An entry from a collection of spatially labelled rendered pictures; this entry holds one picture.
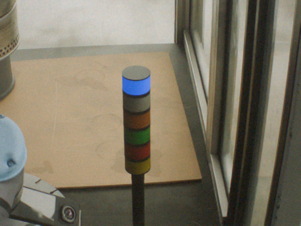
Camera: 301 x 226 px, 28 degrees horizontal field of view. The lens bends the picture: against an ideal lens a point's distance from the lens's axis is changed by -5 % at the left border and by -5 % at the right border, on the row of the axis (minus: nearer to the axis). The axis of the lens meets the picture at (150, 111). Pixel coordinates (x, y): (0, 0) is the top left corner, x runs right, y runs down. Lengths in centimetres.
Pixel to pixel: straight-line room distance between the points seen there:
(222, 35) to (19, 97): 68
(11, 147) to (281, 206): 30
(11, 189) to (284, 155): 29
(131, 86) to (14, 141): 38
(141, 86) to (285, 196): 38
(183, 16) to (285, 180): 132
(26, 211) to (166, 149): 73
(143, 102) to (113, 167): 46
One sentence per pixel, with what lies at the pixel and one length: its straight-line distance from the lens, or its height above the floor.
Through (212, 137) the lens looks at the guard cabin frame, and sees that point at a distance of 138.
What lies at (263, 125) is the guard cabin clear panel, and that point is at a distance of 95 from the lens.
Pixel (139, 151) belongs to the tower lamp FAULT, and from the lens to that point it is 104.
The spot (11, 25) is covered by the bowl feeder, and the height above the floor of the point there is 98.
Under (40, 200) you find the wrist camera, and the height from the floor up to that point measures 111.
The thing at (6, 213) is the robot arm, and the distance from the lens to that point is 65.
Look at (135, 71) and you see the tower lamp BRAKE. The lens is 98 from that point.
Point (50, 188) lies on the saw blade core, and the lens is 108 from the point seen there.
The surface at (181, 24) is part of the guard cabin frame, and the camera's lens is 194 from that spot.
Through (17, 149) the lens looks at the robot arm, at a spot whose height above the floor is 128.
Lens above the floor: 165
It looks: 34 degrees down
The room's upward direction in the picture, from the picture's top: straight up
